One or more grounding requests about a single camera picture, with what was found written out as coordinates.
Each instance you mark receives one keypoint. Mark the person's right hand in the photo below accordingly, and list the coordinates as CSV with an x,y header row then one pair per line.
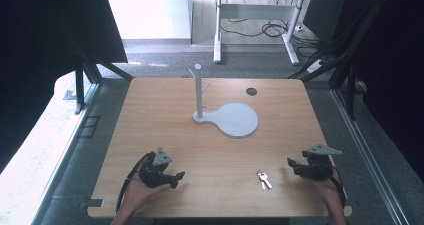
x,y
328,190

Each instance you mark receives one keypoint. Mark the white desk frame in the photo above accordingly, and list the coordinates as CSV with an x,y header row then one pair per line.
x,y
256,11

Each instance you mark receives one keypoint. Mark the white key stand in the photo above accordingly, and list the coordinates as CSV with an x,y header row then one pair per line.
x,y
237,119

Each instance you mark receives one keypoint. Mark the black curtain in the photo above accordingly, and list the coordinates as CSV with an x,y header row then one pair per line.
x,y
36,51
393,68

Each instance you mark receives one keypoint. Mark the silver key bunch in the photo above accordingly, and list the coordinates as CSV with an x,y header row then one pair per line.
x,y
264,179

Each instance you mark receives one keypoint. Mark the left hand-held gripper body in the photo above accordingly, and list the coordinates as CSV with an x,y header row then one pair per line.
x,y
154,175

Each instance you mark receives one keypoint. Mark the black metal frame strut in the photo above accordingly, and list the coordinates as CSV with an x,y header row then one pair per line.
x,y
346,61
87,68

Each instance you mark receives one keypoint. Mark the white power strip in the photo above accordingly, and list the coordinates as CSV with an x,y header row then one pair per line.
x,y
315,66

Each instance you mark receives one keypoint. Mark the aluminium floor rail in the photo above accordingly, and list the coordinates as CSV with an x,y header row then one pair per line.
x,y
366,158

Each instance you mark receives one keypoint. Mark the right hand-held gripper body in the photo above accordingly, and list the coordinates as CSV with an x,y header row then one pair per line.
x,y
316,166

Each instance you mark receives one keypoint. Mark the person's left hand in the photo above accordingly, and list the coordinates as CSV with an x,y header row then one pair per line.
x,y
140,195

